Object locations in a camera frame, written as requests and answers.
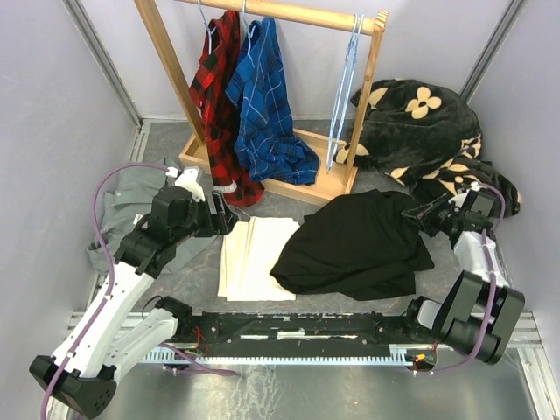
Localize blue hanger under red shirt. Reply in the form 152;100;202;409
197;0;216;54

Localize wooden clothes rack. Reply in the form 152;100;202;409
136;1;388;206

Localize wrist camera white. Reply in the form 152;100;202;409
448;182;480;207
166;166;206;202

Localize cream folded cloth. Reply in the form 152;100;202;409
218;217;299;302

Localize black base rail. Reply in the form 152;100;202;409
171;312;431;359

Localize blue plaid shirt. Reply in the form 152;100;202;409
226;17;319;186

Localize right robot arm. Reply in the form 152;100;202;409
401;182;525;365

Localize grey shirt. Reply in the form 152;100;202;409
100;166;215;275

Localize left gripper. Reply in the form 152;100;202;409
172;189;239;244

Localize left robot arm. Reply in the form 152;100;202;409
29;181;238;419

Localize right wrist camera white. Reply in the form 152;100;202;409
448;182;480;207

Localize purple cable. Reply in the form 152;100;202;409
430;183;508;377
39;161;179;420

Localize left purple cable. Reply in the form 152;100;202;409
39;161;179;420

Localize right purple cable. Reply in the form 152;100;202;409
430;183;508;377

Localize red plaid shirt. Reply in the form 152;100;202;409
189;10;264;207

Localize black shirt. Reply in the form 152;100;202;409
270;189;435;301

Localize light blue hangers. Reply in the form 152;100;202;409
325;14;365;173

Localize black floral blanket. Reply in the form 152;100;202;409
353;79;522;217

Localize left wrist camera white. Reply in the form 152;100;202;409
166;166;206;202

